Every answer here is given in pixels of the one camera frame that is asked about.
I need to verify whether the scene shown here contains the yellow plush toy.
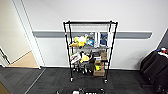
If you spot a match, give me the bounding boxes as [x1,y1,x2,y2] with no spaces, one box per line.
[73,34,89,48]

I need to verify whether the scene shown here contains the blue plush toy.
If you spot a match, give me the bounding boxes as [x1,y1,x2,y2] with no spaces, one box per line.
[86,38,96,47]

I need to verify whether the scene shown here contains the brown plush toy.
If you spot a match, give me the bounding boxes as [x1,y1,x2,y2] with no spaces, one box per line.
[68,41,80,48]

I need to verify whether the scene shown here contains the grey plush toy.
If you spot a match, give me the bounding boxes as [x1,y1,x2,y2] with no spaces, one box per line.
[87,32,96,40]

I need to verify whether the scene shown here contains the white red snack bag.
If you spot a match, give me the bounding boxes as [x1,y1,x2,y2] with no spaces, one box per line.
[69,51,82,64]

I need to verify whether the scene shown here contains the tall white box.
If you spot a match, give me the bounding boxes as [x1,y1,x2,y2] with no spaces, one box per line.
[94,32,99,48]
[97,32,101,48]

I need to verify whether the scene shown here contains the dark stacked boxes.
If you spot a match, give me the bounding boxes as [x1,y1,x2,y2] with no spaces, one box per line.
[93,51,102,61]

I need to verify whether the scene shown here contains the narrow black bag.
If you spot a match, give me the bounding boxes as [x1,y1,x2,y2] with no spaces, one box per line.
[88,52,96,73]

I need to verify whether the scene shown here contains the dark grey toy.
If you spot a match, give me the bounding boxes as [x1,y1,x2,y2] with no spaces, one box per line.
[74,61,90,75]

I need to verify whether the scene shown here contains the small cardboard box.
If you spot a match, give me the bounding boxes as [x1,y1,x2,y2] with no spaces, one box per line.
[99,50,109,62]

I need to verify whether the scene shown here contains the yellow green toy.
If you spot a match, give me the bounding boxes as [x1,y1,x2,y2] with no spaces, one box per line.
[95,63,103,71]

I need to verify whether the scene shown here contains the wide white box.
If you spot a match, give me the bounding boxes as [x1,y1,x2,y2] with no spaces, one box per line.
[107,31,115,48]

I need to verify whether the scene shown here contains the large cardboard box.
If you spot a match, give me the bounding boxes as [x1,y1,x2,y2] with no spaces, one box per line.
[92,61,106,77]

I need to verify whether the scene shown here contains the black chair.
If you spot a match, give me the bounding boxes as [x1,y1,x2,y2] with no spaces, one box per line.
[139,28,168,94]

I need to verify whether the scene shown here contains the colourful bundle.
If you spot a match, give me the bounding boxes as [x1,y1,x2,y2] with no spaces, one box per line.
[155,47,168,56]

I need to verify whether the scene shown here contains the tan wooden panel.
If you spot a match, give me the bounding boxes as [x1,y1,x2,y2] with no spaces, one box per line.
[0,81,11,94]

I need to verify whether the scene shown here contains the black wire shelf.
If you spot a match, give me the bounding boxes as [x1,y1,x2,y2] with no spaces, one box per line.
[62,20,119,84]

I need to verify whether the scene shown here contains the white door frame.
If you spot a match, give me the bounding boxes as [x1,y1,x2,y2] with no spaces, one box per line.
[12,0,46,70]

